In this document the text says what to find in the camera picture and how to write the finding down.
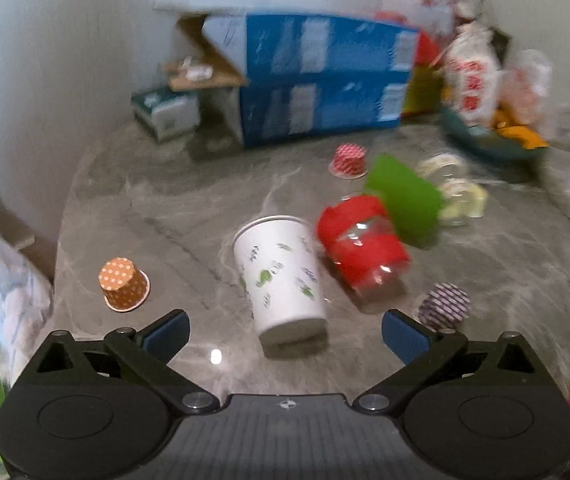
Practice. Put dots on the white drawstring candy bag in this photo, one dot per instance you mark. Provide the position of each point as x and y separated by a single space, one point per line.
472 75

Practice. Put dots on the red banded glass jar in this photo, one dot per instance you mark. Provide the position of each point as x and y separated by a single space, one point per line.
359 238

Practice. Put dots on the dark green bowl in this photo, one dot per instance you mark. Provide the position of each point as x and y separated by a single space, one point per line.
484 142

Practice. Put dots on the blue cardboard box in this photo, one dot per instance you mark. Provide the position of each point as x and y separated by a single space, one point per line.
235 47
293 108

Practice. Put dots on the white paper cup leaf print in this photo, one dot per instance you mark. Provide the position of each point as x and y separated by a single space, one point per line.
277 263

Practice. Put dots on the upper blue cardboard box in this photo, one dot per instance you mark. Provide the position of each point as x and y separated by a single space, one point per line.
235 47

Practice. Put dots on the red dotted cupcake liner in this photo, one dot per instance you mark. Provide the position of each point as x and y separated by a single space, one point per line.
349 161

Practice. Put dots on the small green white box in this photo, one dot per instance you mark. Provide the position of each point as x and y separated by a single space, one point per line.
166 114

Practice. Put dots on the purple dotted cupcake liner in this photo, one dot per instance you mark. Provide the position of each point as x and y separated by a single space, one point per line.
445 306

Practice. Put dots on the clear plastic snack bag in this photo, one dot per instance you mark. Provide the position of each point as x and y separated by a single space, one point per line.
525 87

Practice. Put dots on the red yellow tin box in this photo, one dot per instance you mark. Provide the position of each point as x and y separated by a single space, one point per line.
424 88

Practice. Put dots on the orange snack packets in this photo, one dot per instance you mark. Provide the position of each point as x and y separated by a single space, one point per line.
506 126

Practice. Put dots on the green plastic cup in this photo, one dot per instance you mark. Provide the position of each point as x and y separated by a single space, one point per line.
412 203

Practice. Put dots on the lower blue cardboard box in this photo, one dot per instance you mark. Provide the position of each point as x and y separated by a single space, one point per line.
293 108

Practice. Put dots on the orange dotted cupcake liner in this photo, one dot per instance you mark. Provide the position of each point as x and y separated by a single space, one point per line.
124 286

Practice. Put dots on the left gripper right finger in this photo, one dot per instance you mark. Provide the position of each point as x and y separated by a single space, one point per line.
426 355

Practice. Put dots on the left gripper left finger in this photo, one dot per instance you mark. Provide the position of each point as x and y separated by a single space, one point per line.
146 353

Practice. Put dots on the white red cardboard box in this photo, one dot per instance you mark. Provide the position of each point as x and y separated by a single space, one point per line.
437 18

